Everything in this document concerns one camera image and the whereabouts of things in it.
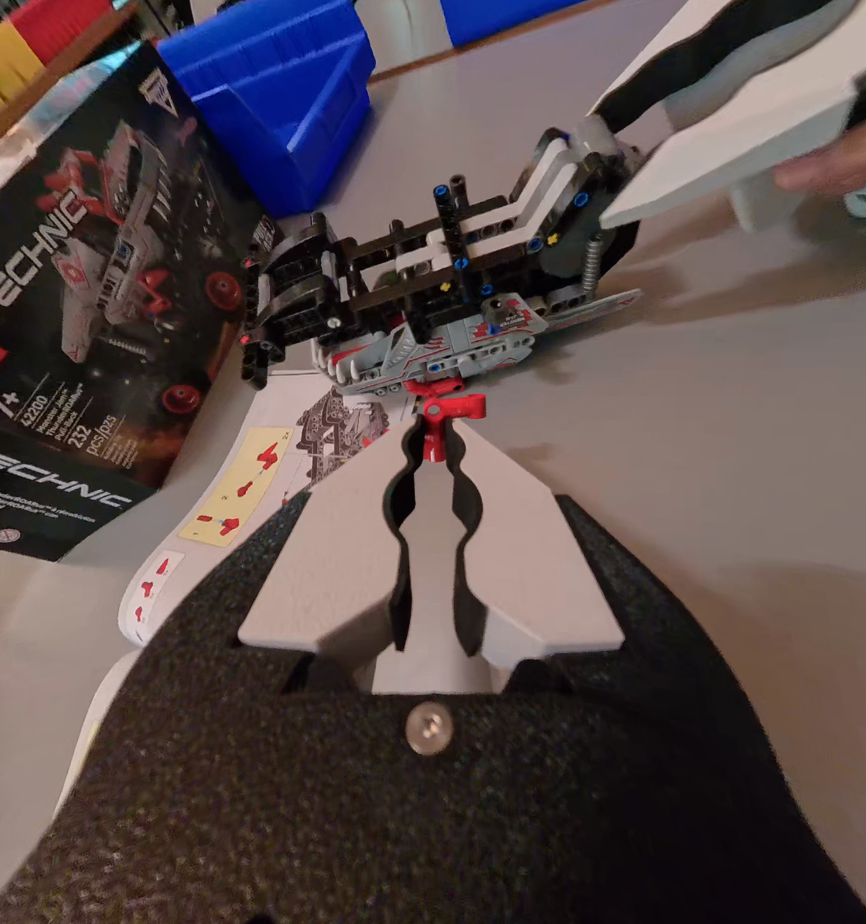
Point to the dark toy set box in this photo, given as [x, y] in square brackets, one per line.
[101, 289]

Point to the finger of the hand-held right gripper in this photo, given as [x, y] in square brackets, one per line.
[664, 43]
[729, 159]

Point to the grey desk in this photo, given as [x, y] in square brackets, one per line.
[693, 433]

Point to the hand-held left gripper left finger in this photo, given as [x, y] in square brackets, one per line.
[317, 577]

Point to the red plastic bin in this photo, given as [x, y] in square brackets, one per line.
[61, 25]

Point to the blue plastic bin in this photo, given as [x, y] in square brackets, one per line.
[281, 94]
[505, 18]

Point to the instruction booklet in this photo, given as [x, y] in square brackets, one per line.
[260, 433]

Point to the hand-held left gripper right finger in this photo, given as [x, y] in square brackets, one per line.
[541, 577]

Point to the yellow plastic bin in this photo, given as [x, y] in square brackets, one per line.
[3, 72]

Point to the red toy connector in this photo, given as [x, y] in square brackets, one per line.
[440, 426]

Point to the toy vehicle model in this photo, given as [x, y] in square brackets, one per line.
[440, 289]

